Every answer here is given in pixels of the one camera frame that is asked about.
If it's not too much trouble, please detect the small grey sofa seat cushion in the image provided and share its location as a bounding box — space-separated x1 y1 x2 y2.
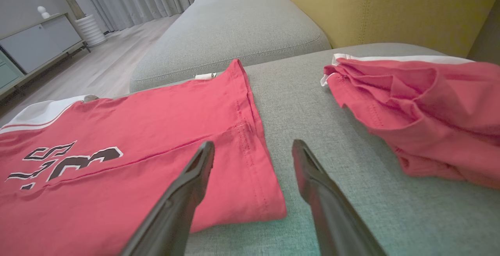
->
130 0 332 92

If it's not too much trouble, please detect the yellow sofa backrest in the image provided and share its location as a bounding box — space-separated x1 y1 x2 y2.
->
208 0 500 58

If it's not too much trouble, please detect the red jersey with white trim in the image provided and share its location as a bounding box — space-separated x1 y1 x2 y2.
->
320 53 500 189
0 59 288 256

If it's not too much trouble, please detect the grey low sideboard cabinet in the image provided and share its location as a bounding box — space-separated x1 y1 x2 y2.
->
0 13 91 100

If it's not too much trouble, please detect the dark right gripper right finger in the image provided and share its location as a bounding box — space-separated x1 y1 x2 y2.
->
292 139 387 256

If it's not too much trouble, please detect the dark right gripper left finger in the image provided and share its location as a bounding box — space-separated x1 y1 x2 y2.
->
120 141 216 256

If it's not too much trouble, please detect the large grey sofa seat cushion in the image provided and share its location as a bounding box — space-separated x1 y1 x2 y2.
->
113 43 500 256

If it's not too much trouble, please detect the white ribbed cylinder pot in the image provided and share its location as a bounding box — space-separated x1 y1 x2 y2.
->
75 14 107 48

